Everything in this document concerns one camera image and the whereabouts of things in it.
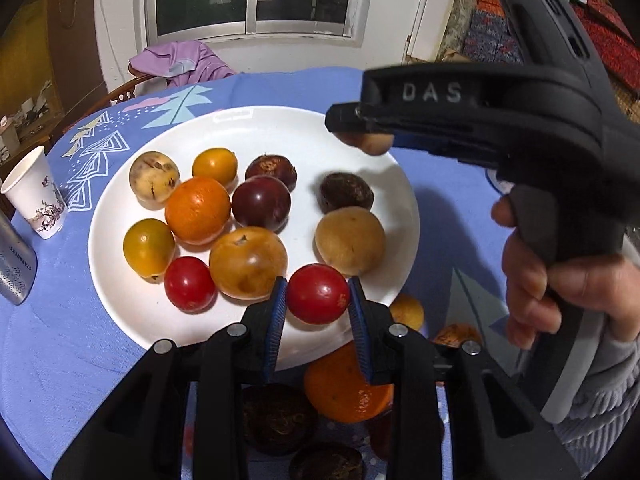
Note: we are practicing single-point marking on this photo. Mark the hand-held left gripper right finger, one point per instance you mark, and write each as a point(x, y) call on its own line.
point(361, 330)

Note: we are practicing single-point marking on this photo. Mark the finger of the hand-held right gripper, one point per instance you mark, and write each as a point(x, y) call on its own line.
point(350, 117)
point(440, 144)

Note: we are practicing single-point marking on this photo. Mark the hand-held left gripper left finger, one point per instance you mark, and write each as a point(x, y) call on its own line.
point(276, 325)

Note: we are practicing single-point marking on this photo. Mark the small tan longan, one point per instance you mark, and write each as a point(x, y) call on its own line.
point(407, 312)

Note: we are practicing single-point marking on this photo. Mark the red tomato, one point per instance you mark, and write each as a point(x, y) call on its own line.
point(190, 284)
point(317, 293)

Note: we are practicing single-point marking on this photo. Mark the large orange tangerine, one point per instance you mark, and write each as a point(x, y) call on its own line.
point(197, 210)
point(340, 390)

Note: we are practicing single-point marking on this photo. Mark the orange persimmon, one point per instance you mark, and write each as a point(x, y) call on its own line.
point(247, 262)

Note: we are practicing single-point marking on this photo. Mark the dark brown water chestnut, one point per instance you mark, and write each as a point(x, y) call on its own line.
point(271, 167)
point(277, 420)
point(327, 462)
point(346, 191)

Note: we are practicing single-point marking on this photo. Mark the yellow striped pepino melon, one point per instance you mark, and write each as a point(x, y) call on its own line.
point(457, 335)

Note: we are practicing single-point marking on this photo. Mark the red plum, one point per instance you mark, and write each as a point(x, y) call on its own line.
point(382, 435)

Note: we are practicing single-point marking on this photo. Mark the dark purple plum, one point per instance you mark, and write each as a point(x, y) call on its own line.
point(261, 205)

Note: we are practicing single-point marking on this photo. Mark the white oval plate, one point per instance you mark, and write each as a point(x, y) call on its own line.
point(140, 315)

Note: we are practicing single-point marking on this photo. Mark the small orange tangerine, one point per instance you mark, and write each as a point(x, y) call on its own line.
point(215, 166)

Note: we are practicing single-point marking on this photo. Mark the yellow green tomato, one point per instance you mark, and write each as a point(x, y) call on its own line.
point(149, 247)

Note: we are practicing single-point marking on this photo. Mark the spotted tan round fruit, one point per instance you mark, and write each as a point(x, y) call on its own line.
point(154, 179)

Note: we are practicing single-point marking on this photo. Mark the person's right forearm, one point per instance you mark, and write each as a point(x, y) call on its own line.
point(615, 390)

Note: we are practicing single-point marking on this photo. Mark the person's right hand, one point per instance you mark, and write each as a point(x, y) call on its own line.
point(530, 285)

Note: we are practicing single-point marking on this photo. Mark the blue printed tablecloth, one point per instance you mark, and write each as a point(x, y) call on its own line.
point(450, 220)

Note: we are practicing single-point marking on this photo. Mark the stack of patterned fabrics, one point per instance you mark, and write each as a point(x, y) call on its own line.
point(492, 30)

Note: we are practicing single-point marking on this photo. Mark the floral patterned board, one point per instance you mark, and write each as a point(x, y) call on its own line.
point(462, 10)

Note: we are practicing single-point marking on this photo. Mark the purple cloth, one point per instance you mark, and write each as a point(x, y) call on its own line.
point(182, 60)

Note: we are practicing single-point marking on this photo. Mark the wooden chair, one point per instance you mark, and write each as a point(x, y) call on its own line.
point(122, 91)

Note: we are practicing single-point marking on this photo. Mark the silver metal bottle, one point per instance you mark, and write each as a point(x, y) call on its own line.
point(15, 265)

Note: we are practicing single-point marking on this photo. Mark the white paper cup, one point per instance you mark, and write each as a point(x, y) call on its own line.
point(37, 195)

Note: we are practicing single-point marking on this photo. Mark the wooden glass cabinet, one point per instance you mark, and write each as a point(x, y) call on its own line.
point(65, 35)

